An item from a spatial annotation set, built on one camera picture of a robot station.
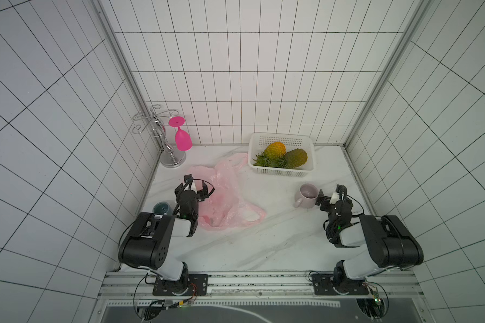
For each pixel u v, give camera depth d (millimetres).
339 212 687
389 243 460
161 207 862
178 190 793
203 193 839
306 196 883
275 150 1067
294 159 1016
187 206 701
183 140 1004
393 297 722
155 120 920
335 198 794
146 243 450
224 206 912
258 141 1131
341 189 762
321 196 839
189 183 769
